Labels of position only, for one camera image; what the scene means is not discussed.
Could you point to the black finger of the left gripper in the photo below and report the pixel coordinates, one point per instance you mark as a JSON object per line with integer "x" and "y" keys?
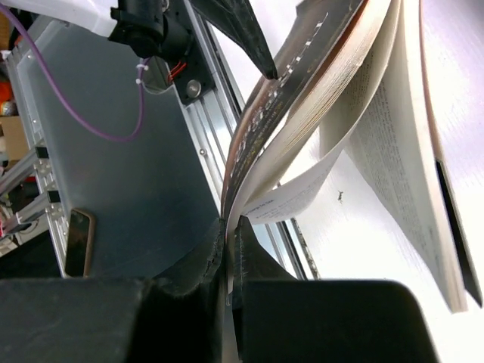
{"x": 237, "y": 20}

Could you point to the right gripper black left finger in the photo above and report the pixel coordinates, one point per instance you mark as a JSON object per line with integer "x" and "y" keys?
{"x": 175, "y": 317}

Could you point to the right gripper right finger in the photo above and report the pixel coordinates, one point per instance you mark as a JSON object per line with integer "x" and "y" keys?
{"x": 281, "y": 319}

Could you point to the dark Days to See book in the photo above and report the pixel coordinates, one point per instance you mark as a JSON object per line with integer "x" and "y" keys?
{"x": 359, "y": 80}

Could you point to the smartphone with brown case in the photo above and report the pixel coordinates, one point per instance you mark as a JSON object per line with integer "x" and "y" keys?
{"x": 80, "y": 239}

